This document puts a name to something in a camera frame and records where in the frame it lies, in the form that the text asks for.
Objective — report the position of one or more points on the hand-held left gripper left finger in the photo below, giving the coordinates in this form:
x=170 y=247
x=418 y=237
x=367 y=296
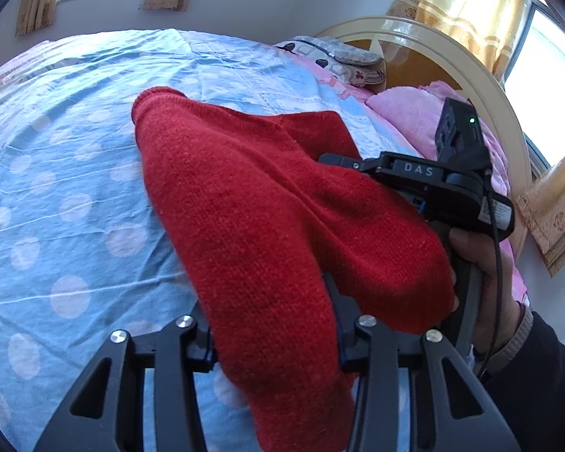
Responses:
x=202 y=348

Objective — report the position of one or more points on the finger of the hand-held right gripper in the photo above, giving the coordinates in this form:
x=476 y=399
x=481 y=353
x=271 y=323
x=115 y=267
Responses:
x=341 y=160

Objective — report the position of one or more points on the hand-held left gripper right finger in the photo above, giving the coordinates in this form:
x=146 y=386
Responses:
x=349 y=339

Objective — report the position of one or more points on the red knit sweater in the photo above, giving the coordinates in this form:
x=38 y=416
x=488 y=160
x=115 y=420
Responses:
x=263 y=221

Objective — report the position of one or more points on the person's right forearm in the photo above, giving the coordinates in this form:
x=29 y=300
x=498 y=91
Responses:
x=536 y=386

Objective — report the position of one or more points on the person's right hand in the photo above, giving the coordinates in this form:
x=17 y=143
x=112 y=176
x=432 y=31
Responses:
x=487 y=268

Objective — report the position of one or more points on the pink fluffy blanket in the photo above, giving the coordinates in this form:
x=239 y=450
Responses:
x=405 y=108

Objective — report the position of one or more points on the yellow patterned curtain panel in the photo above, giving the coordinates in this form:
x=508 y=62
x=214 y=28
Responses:
x=461 y=0
x=555 y=207

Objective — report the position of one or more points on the grey patterned pillow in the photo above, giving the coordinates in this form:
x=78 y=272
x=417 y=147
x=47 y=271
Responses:
x=339 y=56

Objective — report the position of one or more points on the cream and wood headboard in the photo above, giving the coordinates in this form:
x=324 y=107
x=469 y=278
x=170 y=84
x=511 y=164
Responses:
x=452 y=47

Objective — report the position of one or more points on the large bright window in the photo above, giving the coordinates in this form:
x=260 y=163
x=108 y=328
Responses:
x=546 y=66

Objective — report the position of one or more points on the bed with polka-dot sheet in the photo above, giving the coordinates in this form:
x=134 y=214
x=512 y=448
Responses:
x=75 y=174

